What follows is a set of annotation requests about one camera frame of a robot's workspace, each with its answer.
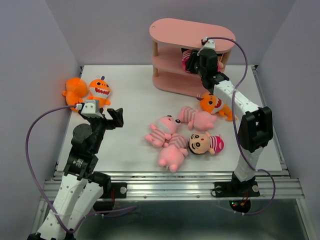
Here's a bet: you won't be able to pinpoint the orange shark plush right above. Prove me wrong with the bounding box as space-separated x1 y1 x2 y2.
196 92 234 122

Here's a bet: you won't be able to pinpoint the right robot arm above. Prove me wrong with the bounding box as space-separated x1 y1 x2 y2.
186 48 273 198

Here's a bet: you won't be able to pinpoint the pink plush with face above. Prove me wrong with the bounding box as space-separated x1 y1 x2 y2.
144 115 181 148

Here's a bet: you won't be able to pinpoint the pink striped plush upper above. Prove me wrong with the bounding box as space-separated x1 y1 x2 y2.
177 106 217 132

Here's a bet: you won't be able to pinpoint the boy doll pink pants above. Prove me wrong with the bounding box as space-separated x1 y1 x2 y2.
217 53 224 69
188 132 225 155
181 48 192 73

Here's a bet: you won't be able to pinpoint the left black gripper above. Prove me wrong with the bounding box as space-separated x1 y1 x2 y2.
79 107 124 153

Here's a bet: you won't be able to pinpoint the pink three-tier shelf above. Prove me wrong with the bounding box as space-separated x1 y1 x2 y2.
149 18 236 97

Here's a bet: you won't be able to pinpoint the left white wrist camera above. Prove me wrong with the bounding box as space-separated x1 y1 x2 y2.
75 99 103 118

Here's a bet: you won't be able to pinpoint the aluminium rail frame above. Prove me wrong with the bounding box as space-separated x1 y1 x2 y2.
29 65 315 240

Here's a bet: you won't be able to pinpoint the pink striped plush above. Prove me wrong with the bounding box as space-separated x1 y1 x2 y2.
157 133 189 173
177 106 217 132

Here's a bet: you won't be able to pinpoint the pink striped plush lower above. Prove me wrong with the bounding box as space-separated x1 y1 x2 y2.
157 133 189 173

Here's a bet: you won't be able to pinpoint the orange shark plush left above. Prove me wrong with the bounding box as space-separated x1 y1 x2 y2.
87 75 111 108

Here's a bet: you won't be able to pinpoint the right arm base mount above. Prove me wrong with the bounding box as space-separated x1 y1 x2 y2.
210 180 260 215

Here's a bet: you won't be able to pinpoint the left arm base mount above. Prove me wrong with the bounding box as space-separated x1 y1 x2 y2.
91 182 128 212

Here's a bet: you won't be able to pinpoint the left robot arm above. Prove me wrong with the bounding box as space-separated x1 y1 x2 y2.
28 103 124 240

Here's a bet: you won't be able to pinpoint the plain orange plush toy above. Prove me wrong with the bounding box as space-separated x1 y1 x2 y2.
62 77 88 106

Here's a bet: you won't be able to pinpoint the orange shark plush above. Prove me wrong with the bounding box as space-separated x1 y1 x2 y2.
87 75 111 108
196 92 234 122

